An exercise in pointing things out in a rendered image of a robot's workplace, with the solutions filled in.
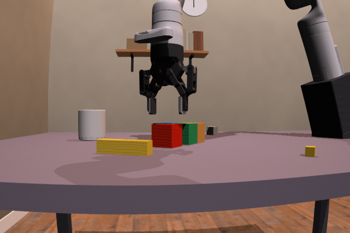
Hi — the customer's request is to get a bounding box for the green cube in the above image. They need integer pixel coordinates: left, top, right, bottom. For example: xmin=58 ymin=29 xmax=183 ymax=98
xmin=182 ymin=123 xmax=197 ymax=145

